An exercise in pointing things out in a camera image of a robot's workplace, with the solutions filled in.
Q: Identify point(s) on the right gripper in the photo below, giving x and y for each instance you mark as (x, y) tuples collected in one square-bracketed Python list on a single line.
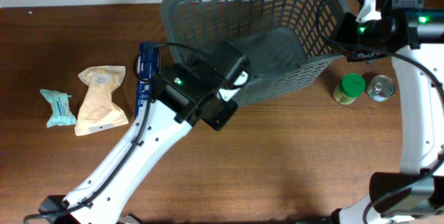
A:
[(347, 21)]

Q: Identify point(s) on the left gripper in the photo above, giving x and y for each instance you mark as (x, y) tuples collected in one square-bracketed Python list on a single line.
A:
[(220, 123)]

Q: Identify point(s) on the silver tin can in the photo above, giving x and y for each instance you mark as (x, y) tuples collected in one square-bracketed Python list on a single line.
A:
[(381, 88)]

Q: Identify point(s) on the green lid jar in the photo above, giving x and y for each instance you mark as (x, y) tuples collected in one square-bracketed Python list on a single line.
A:
[(349, 89)]

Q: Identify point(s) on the grey plastic shopping basket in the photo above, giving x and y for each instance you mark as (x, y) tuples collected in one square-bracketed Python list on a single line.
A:
[(282, 39)]

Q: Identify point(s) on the blue pasta box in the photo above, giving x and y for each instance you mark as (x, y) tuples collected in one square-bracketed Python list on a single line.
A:
[(147, 65)]

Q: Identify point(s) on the tan paper pouch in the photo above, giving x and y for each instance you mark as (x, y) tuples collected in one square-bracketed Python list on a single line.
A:
[(97, 111)]

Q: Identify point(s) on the teal wipes packet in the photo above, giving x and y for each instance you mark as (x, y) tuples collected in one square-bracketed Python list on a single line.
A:
[(61, 113)]

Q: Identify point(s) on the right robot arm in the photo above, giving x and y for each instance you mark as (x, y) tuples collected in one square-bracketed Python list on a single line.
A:
[(412, 35)]

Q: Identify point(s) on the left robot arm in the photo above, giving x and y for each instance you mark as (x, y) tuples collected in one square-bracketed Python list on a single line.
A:
[(201, 89)]

